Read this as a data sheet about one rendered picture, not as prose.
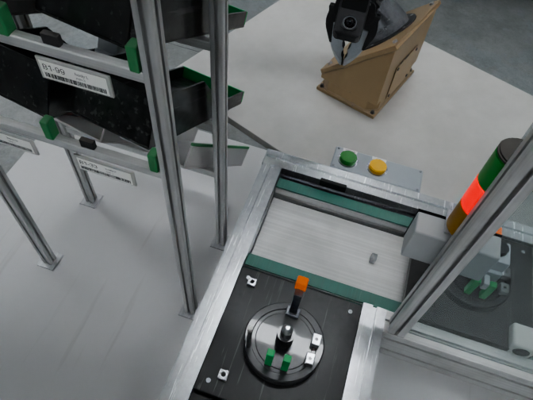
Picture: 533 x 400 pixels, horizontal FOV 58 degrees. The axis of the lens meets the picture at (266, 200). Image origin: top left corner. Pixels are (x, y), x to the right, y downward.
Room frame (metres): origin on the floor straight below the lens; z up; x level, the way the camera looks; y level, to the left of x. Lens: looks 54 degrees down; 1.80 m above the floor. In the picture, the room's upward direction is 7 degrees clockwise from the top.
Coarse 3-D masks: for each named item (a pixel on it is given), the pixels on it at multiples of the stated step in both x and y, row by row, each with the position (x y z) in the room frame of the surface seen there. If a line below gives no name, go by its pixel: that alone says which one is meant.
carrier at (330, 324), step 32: (256, 288) 0.39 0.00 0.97; (288, 288) 0.39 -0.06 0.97; (224, 320) 0.32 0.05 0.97; (256, 320) 0.32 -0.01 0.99; (288, 320) 0.32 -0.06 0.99; (320, 320) 0.34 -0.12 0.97; (352, 320) 0.35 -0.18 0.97; (224, 352) 0.26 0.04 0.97; (256, 352) 0.26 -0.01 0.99; (288, 352) 0.27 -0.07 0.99; (320, 352) 0.27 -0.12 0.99; (224, 384) 0.21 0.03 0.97; (256, 384) 0.21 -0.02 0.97; (288, 384) 0.22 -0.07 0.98; (320, 384) 0.23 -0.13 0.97
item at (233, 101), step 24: (192, 72) 0.69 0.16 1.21; (96, 96) 0.46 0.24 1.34; (120, 96) 0.45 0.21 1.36; (144, 96) 0.44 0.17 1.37; (192, 96) 0.51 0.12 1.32; (240, 96) 0.64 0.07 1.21; (96, 120) 0.45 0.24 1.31; (120, 120) 0.44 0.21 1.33; (144, 120) 0.43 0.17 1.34; (192, 120) 0.50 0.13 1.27; (144, 144) 0.41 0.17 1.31
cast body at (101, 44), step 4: (100, 40) 0.68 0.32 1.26; (104, 40) 0.68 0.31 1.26; (100, 44) 0.68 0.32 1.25; (104, 44) 0.68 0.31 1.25; (108, 44) 0.68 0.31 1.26; (112, 44) 0.67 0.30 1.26; (96, 48) 0.68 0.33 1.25; (100, 48) 0.68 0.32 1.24; (104, 48) 0.68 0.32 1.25; (108, 48) 0.67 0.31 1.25; (112, 48) 0.67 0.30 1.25; (116, 48) 0.67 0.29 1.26; (120, 48) 0.67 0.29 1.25; (124, 48) 0.68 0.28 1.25; (100, 52) 0.67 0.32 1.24; (104, 52) 0.67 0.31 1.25; (108, 52) 0.67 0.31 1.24; (112, 52) 0.67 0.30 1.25; (116, 52) 0.67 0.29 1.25; (120, 52) 0.67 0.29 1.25
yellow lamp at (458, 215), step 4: (460, 200) 0.39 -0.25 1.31; (460, 204) 0.38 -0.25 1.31; (456, 208) 0.38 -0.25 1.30; (460, 208) 0.37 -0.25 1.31; (452, 212) 0.39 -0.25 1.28; (456, 212) 0.38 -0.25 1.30; (460, 212) 0.37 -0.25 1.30; (464, 212) 0.37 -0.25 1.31; (452, 216) 0.38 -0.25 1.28; (456, 216) 0.37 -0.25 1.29; (460, 216) 0.37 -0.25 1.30; (464, 216) 0.36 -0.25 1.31; (448, 220) 0.38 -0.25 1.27; (452, 220) 0.37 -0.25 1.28; (456, 220) 0.37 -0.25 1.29; (460, 220) 0.36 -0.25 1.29; (448, 224) 0.38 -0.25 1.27; (452, 224) 0.37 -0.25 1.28; (456, 224) 0.37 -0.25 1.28; (460, 224) 0.36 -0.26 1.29; (448, 228) 0.37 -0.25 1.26; (452, 228) 0.37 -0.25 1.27; (456, 228) 0.36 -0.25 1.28; (452, 232) 0.36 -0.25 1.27
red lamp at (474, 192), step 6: (474, 180) 0.38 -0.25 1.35; (474, 186) 0.38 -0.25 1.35; (480, 186) 0.37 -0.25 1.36; (468, 192) 0.38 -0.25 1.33; (474, 192) 0.37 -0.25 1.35; (480, 192) 0.36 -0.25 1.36; (462, 198) 0.38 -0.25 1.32; (468, 198) 0.37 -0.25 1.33; (474, 198) 0.37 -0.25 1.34; (462, 204) 0.37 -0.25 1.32; (468, 204) 0.37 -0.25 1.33; (474, 204) 0.36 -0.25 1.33; (468, 210) 0.36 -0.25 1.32
